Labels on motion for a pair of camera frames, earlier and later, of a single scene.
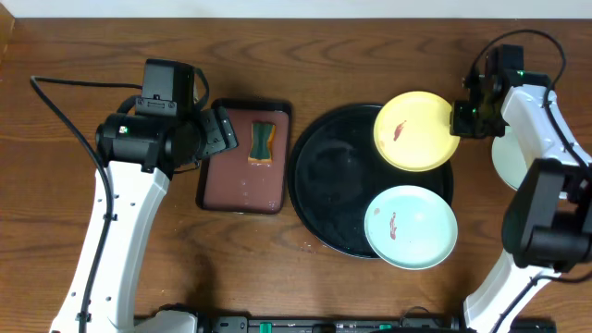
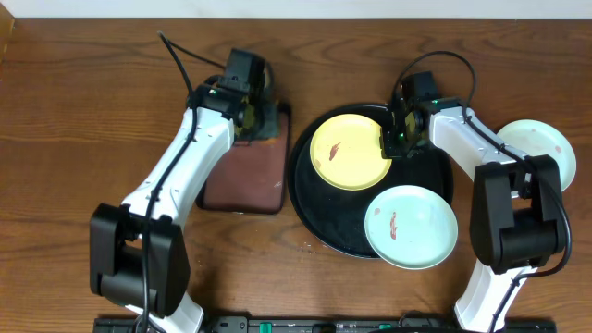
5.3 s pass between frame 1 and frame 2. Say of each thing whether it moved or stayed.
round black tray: stayed
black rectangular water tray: stayed
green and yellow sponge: moved
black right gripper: moved
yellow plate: moved
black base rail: stayed
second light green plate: stayed
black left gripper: moved
